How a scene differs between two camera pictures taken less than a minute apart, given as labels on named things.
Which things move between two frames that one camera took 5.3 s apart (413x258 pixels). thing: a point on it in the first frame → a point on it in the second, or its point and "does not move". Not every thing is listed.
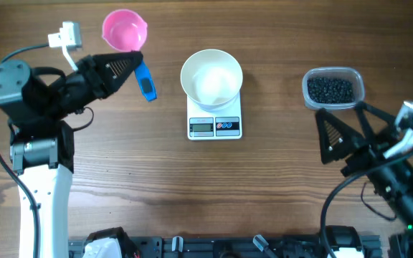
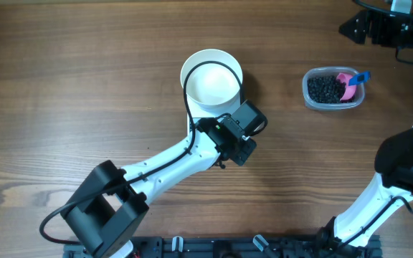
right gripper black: [368, 150] → [377, 32]
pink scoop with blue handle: [125, 30] → [351, 80]
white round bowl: [213, 78] does not move
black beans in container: [331, 90] does not move
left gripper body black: [77, 92] → [247, 147]
